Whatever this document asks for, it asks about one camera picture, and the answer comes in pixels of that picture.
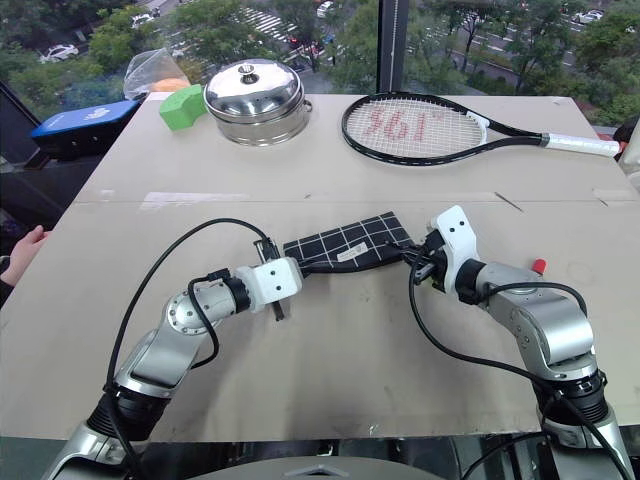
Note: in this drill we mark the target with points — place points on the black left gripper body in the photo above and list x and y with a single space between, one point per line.
269 249

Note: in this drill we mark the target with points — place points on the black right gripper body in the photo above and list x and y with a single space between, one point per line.
434 260

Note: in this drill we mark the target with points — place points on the black white grid pouch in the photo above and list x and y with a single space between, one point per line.
350 242

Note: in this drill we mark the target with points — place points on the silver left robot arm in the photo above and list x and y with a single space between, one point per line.
155 357

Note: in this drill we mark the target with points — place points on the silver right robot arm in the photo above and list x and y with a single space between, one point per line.
550 325

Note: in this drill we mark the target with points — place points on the bystander bare hand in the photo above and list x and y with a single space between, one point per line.
26 252

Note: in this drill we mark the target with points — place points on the black tennis racket white grip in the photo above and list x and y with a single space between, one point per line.
415 127

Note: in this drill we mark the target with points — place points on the stainless steel pot with lid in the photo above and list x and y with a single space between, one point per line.
255 100

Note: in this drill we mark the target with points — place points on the green foam block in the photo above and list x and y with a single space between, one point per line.
181 107

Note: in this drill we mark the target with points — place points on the clear plastic bag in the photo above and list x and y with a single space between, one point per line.
150 72

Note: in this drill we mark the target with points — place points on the white fabric object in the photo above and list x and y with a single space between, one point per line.
631 167

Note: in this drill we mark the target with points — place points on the blue flat device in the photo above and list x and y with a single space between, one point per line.
85 122

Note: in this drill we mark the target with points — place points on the grey rounded robot chest cover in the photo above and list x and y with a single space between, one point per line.
320 469

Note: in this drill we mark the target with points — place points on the white parked car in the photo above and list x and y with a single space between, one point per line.
59 52

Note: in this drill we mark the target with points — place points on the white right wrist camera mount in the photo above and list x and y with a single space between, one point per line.
457 235

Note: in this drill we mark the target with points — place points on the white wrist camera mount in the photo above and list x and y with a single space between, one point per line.
457 235
272 284

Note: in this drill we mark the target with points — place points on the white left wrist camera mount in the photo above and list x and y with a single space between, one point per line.
272 284

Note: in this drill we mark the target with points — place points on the black window frame post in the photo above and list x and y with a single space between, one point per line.
393 45

